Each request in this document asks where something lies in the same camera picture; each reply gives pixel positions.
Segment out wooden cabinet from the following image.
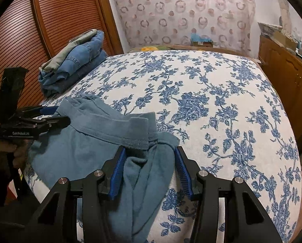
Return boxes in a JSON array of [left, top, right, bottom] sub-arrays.
[[257, 34, 302, 124]]

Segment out cardboard box with blue filling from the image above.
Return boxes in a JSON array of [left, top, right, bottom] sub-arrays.
[[190, 33, 214, 48]]

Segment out stack of folded denim clothes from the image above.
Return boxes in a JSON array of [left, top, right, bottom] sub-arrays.
[[39, 32, 107, 86]]

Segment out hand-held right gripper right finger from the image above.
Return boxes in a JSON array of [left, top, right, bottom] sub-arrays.
[[174, 145, 278, 243]]

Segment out teal blue t-shirt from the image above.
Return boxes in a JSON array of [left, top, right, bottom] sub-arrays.
[[27, 93, 180, 243]]

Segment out yellow floral blanket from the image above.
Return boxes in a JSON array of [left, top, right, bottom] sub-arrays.
[[127, 44, 173, 54]]

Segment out blue floral bed cover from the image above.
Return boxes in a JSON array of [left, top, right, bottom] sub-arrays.
[[22, 50, 302, 243]]

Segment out dark blue denim jeans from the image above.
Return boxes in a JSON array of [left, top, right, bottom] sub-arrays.
[[43, 50, 109, 97]]

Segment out open cardboard box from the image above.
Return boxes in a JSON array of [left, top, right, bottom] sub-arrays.
[[277, 32, 300, 51]]

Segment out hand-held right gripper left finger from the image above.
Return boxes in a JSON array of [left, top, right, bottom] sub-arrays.
[[27, 145, 127, 243]]

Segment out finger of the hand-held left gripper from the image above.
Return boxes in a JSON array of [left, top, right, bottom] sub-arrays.
[[14, 106, 61, 118], [19, 116, 71, 135]]

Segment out ring patterned sheer cloth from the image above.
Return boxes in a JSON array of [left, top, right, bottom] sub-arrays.
[[108, 0, 256, 56]]

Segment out person's left hand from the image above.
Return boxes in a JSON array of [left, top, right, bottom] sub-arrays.
[[0, 140, 28, 169]]

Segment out grey-green folded garment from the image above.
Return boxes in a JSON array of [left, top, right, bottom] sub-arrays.
[[39, 29, 99, 72]]

